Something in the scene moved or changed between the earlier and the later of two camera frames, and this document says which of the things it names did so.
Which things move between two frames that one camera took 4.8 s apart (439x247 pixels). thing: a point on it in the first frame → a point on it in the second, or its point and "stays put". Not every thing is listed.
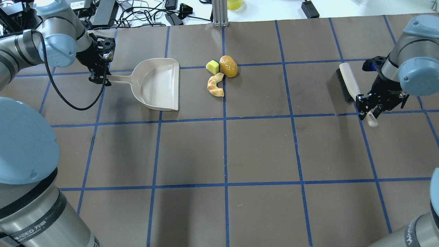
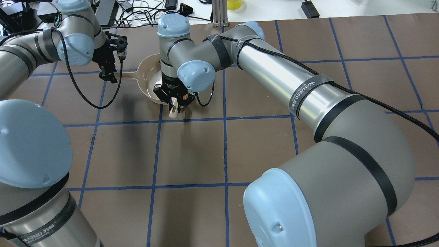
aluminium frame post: [219, 13] stays put
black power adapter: [309, 10] stays put
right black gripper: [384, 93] → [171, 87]
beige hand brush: [351, 89] → [173, 112]
